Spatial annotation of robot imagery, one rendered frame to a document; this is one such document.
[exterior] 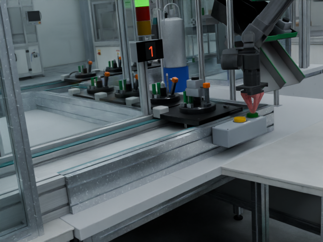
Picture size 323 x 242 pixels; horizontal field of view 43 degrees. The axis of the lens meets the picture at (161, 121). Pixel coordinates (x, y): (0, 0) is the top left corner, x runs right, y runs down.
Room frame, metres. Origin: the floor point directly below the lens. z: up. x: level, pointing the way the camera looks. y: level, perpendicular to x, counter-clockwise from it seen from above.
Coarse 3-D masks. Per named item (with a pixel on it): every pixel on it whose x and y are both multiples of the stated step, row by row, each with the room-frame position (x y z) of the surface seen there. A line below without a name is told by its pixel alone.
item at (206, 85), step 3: (204, 84) 1.47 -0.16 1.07; (207, 84) 1.47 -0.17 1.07; (201, 87) 1.49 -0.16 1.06; (204, 87) 1.47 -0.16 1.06; (207, 87) 1.46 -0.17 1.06; (204, 90) 1.48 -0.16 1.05; (207, 90) 1.47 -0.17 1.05; (204, 93) 1.48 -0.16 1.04; (207, 93) 1.47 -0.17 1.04; (207, 96) 1.47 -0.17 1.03; (207, 99) 1.47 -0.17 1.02; (207, 102) 1.47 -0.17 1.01
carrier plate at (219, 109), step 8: (216, 104) 1.58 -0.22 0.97; (168, 112) 1.51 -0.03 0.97; (176, 112) 1.50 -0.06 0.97; (216, 112) 1.45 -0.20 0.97; (224, 112) 1.44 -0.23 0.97; (168, 120) 1.46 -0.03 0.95; (176, 120) 1.43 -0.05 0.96; (184, 120) 1.40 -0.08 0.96; (192, 120) 1.37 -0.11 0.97; (200, 120) 1.36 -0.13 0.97; (208, 120) 1.38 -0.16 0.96
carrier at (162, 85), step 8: (152, 88) 1.77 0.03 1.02; (160, 88) 1.74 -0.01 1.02; (168, 88) 1.81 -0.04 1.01; (152, 96) 1.72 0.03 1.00; (160, 96) 1.74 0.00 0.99; (168, 96) 1.72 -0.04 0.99; (176, 96) 1.71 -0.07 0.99; (152, 104) 1.68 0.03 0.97; (160, 104) 1.67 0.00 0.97; (168, 104) 1.65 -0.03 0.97; (176, 104) 1.64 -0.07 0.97
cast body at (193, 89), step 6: (192, 78) 1.51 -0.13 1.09; (198, 78) 1.51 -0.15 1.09; (186, 84) 1.52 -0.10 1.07; (192, 84) 1.50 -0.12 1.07; (198, 84) 1.50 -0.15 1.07; (186, 90) 1.52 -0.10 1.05; (192, 90) 1.50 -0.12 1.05; (198, 90) 1.48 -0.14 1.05; (192, 96) 1.50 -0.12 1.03; (198, 96) 1.48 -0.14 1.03
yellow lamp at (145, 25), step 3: (141, 21) 1.50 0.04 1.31; (144, 21) 1.50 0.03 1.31; (147, 21) 1.50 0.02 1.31; (138, 24) 1.50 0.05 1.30; (141, 24) 1.50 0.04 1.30; (144, 24) 1.50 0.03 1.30; (147, 24) 1.50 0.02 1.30; (150, 24) 1.52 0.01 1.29; (138, 27) 1.51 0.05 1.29; (141, 27) 1.50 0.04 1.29; (144, 27) 1.50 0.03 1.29; (147, 27) 1.50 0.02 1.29; (150, 27) 1.52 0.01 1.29; (138, 30) 1.51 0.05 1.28; (141, 30) 1.50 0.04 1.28; (144, 30) 1.50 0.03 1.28; (147, 30) 1.50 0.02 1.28; (150, 30) 1.51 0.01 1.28; (138, 33) 1.51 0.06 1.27; (141, 33) 1.50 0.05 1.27; (144, 33) 1.50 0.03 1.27; (147, 33) 1.50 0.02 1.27; (150, 33) 1.51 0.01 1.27
